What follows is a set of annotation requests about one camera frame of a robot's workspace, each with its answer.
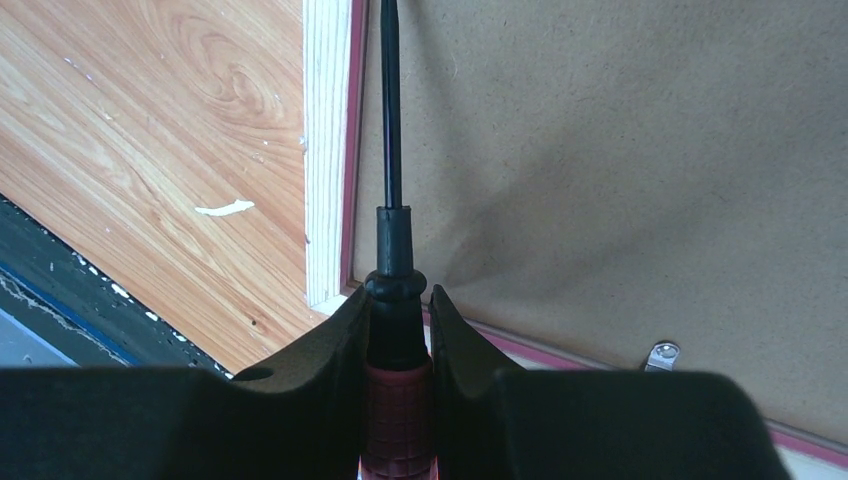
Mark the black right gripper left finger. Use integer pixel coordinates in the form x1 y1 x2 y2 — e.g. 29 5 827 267
1 290 370 479

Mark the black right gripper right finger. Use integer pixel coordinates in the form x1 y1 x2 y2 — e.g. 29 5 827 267
429 286 788 479

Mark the pink handled screwdriver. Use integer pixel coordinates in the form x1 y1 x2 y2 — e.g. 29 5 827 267
361 1 437 479

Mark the pink picture frame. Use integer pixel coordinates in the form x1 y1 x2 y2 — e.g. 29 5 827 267
301 1 847 479

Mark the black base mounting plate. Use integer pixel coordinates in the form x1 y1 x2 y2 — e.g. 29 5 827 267
1 197 233 379

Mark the brown frame backing board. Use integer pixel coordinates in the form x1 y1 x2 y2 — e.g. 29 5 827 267
351 0 848 445

